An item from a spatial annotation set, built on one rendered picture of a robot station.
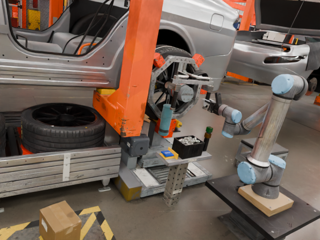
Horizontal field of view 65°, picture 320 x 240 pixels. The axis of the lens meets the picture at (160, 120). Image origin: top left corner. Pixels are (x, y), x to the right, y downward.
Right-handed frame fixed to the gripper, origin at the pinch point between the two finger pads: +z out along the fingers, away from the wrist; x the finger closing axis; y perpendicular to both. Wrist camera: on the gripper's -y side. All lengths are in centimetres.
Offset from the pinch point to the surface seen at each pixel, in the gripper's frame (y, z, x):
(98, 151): 45, 11, -84
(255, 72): -10, 120, 221
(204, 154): 37.9, -24.1, -10.6
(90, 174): 64, 11, -89
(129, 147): 51, 22, -52
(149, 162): 68, 21, -30
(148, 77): -15, 2, -57
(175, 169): 49, -22, -35
